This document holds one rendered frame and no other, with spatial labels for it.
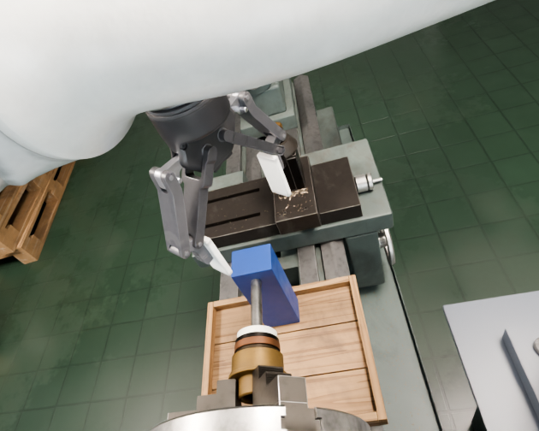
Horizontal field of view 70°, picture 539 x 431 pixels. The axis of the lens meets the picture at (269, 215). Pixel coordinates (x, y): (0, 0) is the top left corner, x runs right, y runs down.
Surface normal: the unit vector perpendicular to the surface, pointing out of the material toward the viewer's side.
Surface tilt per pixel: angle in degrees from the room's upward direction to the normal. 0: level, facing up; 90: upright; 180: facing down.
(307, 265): 0
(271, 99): 90
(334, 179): 0
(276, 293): 90
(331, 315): 0
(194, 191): 50
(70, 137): 119
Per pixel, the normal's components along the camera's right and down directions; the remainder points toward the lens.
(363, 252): 0.04, 0.74
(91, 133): 0.62, 0.77
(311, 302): -0.29, -0.63
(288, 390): 0.33, -0.64
